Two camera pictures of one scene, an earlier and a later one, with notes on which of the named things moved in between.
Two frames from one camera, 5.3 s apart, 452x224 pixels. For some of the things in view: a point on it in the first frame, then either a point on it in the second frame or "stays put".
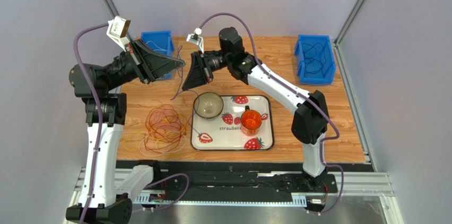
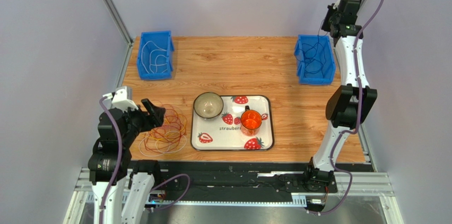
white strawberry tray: [224, 132] stays put
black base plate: [220, 178] stays put
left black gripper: [148, 65] -> [155, 118]
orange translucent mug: [251, 121] stays put
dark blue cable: [315, 72] stays put
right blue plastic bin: [315, 59] stays put
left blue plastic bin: [161, 42] stays put
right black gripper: [202, 69] -> [328, 21]
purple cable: [186, 89] -> [319, 30]
